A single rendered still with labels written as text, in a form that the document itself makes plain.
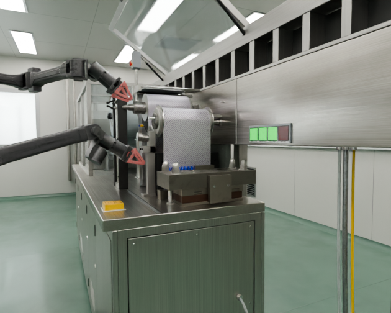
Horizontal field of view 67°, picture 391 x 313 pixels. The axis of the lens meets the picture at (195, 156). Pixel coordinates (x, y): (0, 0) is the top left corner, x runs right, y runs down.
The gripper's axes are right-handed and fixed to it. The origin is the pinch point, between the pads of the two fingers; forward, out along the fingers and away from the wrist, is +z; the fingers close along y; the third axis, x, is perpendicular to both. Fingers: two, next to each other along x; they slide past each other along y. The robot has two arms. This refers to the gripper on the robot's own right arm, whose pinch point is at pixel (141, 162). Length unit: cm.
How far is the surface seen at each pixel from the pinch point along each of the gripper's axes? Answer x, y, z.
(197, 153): 16.7, 0.3, 21.1
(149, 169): -0.5, -7.6, 6.9
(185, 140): 19.1, 0.2, 12.7
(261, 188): 80, -280, 272
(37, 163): -76, -555, -43
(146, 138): 11.1, -7.8, -1.8
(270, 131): 33, 35, 28
